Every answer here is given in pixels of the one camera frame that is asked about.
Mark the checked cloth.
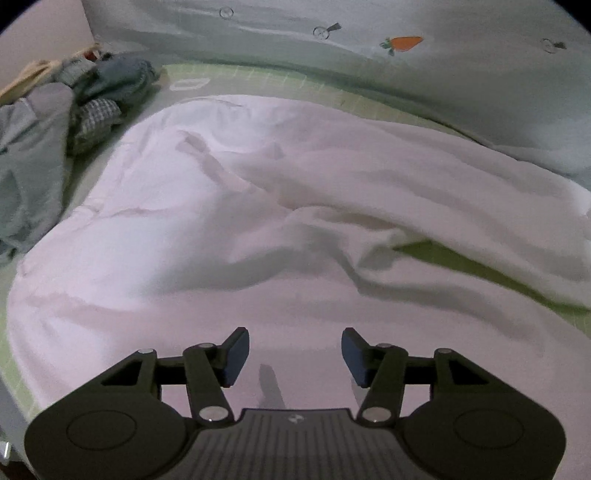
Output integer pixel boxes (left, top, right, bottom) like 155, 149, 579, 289
67, 98, 124, 156

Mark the grey-blue garment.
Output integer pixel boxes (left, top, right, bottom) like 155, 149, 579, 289
0, 82, 77, 266

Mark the white garment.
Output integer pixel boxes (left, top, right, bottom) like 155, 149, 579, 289
6, 93, 591, 418

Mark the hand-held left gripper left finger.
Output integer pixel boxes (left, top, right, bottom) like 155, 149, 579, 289
99, 327, 251, 424

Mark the blue denim garment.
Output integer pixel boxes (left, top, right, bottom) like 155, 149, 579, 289
60, 52, 160, 114

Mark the beige cloth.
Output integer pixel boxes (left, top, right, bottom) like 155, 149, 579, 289
0, 42, 103, 108

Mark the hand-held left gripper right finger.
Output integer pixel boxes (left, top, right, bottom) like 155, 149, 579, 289
341, 327, 491, 424

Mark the carrot print quilt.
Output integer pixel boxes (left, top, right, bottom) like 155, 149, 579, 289
79, 0, 591, 175

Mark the green grid bed sheet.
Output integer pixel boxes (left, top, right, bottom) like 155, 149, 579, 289
0, 63, 591, 444

